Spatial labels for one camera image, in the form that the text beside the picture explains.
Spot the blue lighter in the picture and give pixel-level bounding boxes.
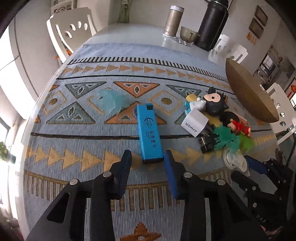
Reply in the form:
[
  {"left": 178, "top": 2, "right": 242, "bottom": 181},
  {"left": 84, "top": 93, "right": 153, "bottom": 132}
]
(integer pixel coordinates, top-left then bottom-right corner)
[{"left": 135, "top": 103, "right": 164, "bottom": 164}]

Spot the black rectangular box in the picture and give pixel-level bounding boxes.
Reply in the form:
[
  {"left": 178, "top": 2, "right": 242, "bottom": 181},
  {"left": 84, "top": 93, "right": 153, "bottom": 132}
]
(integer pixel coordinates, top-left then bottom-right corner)
[{"left": 199, "top": 133, "right": 220, "bottom": 154}]

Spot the green translucent plastic toy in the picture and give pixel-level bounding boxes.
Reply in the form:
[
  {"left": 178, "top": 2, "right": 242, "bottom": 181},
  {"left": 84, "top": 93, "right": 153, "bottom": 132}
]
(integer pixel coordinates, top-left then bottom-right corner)
[{"left": 213, "top": 126, "right": 254, "bottom": 153}]

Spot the red dress doll figurine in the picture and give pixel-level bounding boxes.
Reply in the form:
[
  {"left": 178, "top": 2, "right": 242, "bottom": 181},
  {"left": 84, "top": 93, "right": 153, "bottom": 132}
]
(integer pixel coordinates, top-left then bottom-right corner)
[{"left": 219, "top": 111, "right": 251, "bottom": 137}]

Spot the white Anker charger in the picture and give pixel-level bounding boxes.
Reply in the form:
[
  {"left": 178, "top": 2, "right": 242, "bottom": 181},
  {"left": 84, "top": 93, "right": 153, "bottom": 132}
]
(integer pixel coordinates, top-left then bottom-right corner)
[{"left": 181, "top": 109, "right": 209, "bottom": 137}]

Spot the yellow rectangular block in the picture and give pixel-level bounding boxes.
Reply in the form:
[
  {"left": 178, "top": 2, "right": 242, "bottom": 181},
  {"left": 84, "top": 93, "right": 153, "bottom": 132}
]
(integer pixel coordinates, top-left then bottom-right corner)
[{"left": 204, "top": 113, "right": 223, "bottom": 128}]

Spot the black head cartoon figurine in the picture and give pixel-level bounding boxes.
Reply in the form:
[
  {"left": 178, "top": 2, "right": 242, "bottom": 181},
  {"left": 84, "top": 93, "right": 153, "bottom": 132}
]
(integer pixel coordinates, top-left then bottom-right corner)
[{"left": 184, "top": 86, "right": 230, "bottom": 117}]

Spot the round white tape dispenser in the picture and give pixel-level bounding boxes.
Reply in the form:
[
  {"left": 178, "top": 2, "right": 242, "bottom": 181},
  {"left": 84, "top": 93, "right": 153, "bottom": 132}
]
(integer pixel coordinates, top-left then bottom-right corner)
[{"left": 223, "top": 148, "right": 248, "bottom": 173}]

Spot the white chair right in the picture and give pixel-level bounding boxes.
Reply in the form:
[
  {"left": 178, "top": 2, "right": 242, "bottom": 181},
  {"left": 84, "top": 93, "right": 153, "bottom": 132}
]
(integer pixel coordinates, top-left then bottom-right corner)
[{"left": 267, "top": 83, "right": 295, "bottom": 145}]

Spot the white chair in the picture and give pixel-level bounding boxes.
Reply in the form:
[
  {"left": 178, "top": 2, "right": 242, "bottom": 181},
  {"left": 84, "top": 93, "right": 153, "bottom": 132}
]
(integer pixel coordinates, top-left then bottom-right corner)
[
  {"left": 46, "top": 7, "right": 97, "bottom": 63},
  {"left": 208, "top": 35, "right": 248, "bottom": 67},
  {"left": 267, "top": 83, "right": 295, "bottom": 145}
]

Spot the translucent blue plastic piece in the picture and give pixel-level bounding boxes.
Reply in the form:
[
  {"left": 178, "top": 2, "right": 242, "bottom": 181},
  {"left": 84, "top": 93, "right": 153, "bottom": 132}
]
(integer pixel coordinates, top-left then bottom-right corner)
[{"left": 93, "top": 89, "right": 130, "bottom": 114}]

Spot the patterned blue table mat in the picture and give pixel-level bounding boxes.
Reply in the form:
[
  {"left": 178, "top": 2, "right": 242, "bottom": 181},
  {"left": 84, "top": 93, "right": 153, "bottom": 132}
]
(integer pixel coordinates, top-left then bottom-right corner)
[{"left": 23, "top": 43, "right": 277, "bottom": 240}]

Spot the brown ribbed bowl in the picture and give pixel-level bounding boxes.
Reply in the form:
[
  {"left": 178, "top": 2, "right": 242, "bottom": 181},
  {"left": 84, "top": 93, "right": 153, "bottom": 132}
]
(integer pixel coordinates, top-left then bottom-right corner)
[{"left": 225, "top": 58, "right": 280, "bottom": 123}]

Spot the white chair far middle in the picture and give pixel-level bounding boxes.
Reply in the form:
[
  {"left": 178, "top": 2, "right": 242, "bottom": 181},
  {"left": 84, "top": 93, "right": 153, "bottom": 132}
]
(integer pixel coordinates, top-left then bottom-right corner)
[{"left": 208, "top": 35, "right": 248, "bottom": 67}]

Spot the small grey glass bowl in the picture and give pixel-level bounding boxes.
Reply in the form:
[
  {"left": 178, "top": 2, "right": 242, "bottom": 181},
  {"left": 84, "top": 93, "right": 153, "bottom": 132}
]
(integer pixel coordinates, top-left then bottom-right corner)
[{"left": 180, "top": 26, "right": 200, "bottom": 44}]

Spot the lower small framed picture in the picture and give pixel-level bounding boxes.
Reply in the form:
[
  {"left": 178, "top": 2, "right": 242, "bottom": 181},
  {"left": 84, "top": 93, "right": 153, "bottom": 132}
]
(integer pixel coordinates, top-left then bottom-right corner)
[{"left": 249, "top": 18, "right": 264, "bottom": 39}]

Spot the small framed picture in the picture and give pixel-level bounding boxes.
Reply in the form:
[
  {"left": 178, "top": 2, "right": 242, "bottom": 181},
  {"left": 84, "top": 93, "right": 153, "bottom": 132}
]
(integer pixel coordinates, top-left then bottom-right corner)
[
  {"left": 254, "top": 6, "right": 268, "bottom": 26},
  {"left": 249, "top": 18, "right": 264, "bottom": 39}
]

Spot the white chair far left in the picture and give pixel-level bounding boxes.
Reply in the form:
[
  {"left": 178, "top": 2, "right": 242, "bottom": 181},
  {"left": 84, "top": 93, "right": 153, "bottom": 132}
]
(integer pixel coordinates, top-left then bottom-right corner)
[{"left": 46, "top": 7, "right": 97, "bottom": 63}]

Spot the upper small framed picture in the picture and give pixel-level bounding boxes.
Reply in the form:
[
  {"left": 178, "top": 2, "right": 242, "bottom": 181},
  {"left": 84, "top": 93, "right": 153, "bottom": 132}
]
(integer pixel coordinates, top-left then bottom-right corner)
[{"left": 254, "top": 6, "right": 268, "bottom": 26}]

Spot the green glass flower vase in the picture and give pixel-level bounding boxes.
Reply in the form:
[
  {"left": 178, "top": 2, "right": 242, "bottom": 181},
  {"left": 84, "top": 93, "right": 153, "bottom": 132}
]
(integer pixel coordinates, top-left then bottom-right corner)
[{"left": 117, "top": 0, "right": 132, "bottom": 24}]

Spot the beige steel tumbler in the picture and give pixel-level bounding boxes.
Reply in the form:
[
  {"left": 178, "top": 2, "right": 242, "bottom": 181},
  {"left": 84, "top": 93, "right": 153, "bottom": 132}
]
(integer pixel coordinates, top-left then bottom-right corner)
[{"left": 163, "top": 6, "right": 184, "bottom": 37}]

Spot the black thermos bottle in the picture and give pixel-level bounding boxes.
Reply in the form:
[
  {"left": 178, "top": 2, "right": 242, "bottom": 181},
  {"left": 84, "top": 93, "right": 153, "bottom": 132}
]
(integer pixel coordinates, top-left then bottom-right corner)
[{"left": 194, "top": 0, "right": 229, "bottom": 52}]

